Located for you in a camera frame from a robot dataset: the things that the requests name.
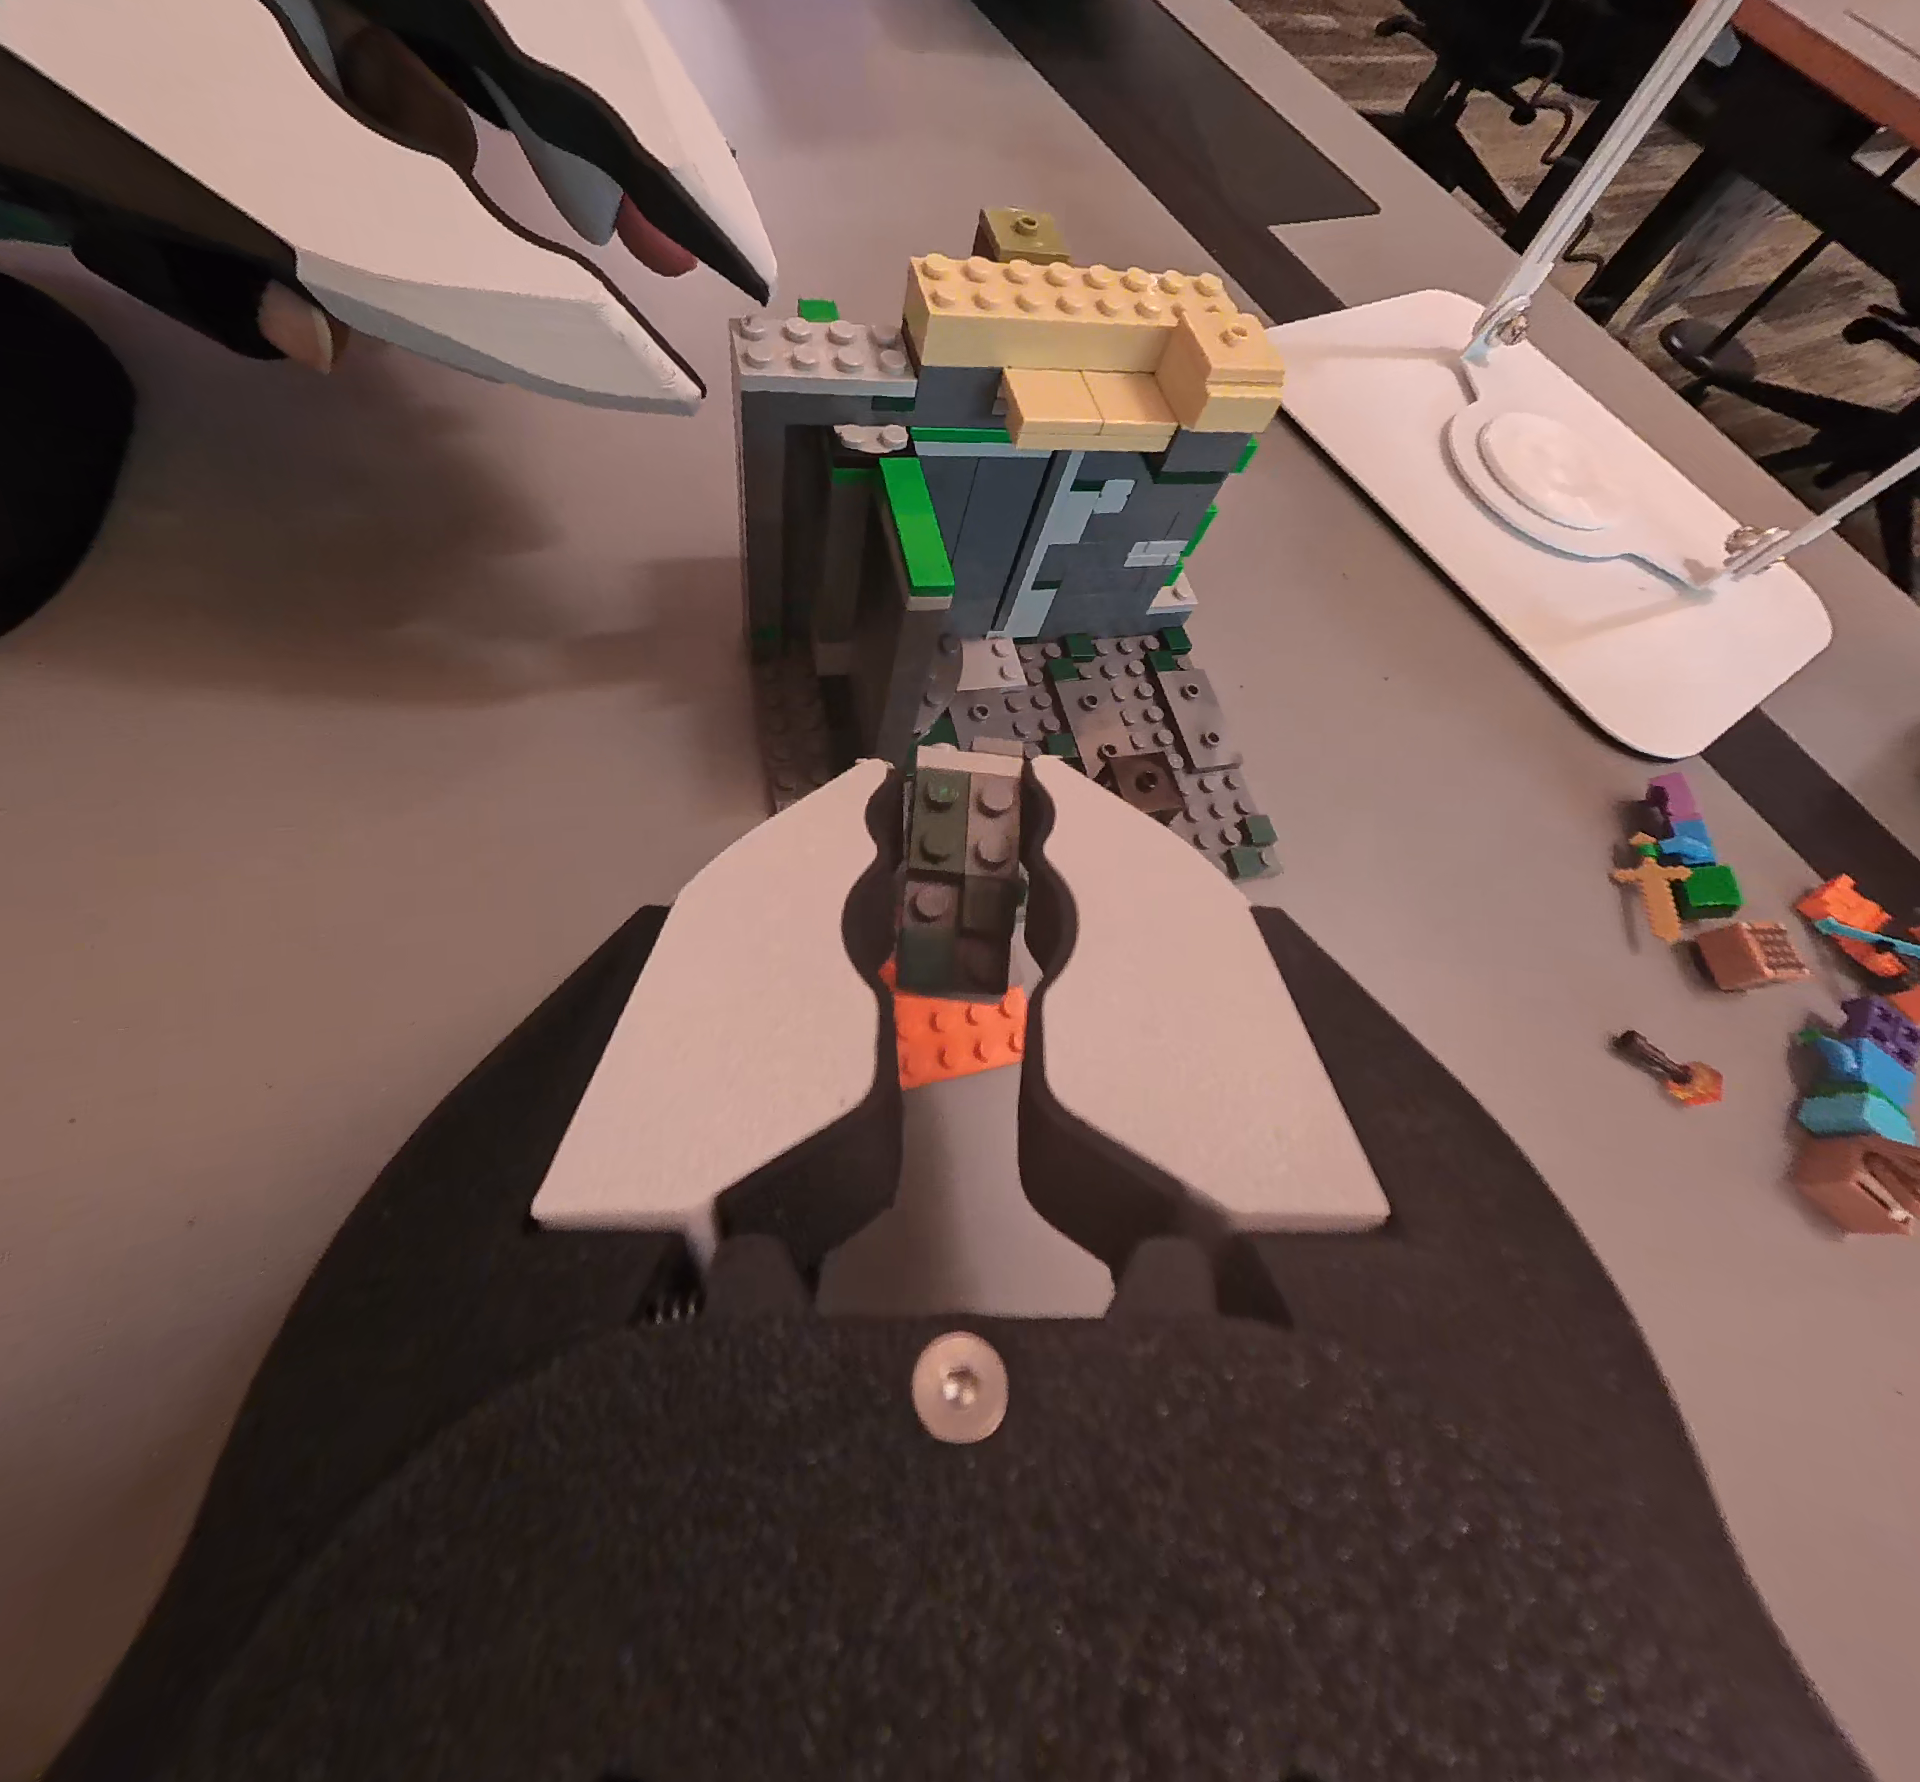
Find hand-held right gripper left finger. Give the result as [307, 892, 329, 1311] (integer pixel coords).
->
[531, 757, 918, 1233]

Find black mesh office chair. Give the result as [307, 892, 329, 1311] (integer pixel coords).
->
[0, 275, 140, 636]

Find small brick torch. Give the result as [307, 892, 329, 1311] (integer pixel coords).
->
[1612, 1028, 1724, 1106]

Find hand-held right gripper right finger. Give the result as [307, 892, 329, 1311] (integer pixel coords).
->
[1020, 757, 1389, 1233]

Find brick building model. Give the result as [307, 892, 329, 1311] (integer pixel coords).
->
[730, 205, 1290, 1086]

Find white book stand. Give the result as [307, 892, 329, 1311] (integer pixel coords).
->
[1266, 0, 1920, 762]

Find grey green brick sub-assembly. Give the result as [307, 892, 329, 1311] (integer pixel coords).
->
[896, 754, 1037, 991]

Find brown top office desk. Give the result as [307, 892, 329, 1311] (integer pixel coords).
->
[1672, 0, 1920, 151]

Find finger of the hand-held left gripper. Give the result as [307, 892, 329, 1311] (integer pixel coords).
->
[0, 0, 709, 422]
[239, 0, 781, 303]

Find pile of small brick figures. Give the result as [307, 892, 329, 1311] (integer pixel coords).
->
[1612, 768, 1920, 1236]

